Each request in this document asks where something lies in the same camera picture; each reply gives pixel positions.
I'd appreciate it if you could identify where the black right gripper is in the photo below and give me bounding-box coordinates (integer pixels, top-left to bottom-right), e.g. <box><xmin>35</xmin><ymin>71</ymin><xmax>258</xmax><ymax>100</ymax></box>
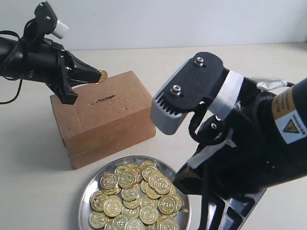
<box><xmin>172</xmin><ymin>115</ymin><xmax>269</xmax><ymax>230</ymax></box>

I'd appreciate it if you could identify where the gold coin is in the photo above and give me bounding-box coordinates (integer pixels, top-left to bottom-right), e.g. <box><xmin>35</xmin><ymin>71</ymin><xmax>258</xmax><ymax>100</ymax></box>
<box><xmin>118</xmin><ymin>170</ymin><xmax>136</xmax><ymax>189</ymax></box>
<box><xmin>153</xmin><ymin>176</ymin><xmax>171</xmax><ymax>195</ymax></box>
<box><xmin>90</xmin><ymin>190</ymin><xmax>108</xmax><ymax>212</ymax></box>
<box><xmin>100</xmin><ymin>172</ymin><xmax>118</xmax><ymax>190</ymax></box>
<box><xmin>158</xmin><ymin>195</ymin><xmax>177</xmax><ymax>215</ymax></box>
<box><xmin>156</xmin><ymin>216</ymin><xmax>180</xmax><ymax>230</ymax></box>
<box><xmin>121</xmin><ymin>185</ymin><xmax>140</xmax><ymax>202</ymax></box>
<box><xmin>89</xmin><ymin>211</ymin><xmax>109</xmax><ymax>229</ymax></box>
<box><xmin>98</xmin><ymin>70</ymin><xmax>108</xmax><ymax>83</ymax></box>
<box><xmin>103</xmin><ymin>195</ymin><xmax>122</xmax><ymax>217</ymax></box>

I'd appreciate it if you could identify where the black grey right wrist camera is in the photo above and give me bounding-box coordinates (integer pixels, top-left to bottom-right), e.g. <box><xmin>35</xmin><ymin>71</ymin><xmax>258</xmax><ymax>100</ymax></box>
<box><xmin>150</xmin><ymin>51</ymin><xmax>245</xmax><ymax>135</ymax></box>

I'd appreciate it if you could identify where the black camera cable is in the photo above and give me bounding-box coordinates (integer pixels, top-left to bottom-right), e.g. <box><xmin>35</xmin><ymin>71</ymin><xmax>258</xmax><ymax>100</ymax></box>
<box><xmin>0</xmin><ymin>19</ymin><xmax>39</xmax><ymax>105</ymax></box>

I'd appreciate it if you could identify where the brown cardboard slotted box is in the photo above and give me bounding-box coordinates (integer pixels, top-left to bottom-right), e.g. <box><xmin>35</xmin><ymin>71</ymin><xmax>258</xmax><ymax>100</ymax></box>
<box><xmin>50</xmin><ymin>71</ymin><xmax>156</xmax><ymax>169</ymax></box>

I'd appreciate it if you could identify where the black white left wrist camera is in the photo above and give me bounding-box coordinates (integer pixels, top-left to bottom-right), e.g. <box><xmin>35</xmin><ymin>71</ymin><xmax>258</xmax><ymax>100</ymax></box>
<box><xmin>34</xmin><ymin>1</ymin><xmax>69</xmax><ymax>39</ymax></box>

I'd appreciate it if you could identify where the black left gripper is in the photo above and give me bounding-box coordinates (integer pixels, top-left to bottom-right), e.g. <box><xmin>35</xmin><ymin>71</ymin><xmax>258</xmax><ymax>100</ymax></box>
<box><xmin>21</xmin><ymin>43</ymin><xmax>101</xmax><ymax>104</ymax></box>

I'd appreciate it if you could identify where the round steel plate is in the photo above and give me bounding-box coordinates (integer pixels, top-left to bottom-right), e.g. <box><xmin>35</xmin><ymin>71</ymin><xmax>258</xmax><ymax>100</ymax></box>
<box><xmin>78</xmin><ymin>155</ymin><xmax>191</xmax><ymax>230</ymax></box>

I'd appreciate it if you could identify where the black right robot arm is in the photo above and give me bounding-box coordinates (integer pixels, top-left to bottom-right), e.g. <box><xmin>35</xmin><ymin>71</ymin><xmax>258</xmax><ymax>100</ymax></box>
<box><xmin>173</xmin><ymin>80</ymin><xmax>307</xmax><ymax>230</ymax></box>

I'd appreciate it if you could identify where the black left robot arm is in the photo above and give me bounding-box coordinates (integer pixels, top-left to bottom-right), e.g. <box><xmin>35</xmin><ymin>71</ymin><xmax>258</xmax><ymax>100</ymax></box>
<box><xmin>0</xmin><ymin>37</ymin><xmax>101</xmax><ymax>104</ymax></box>

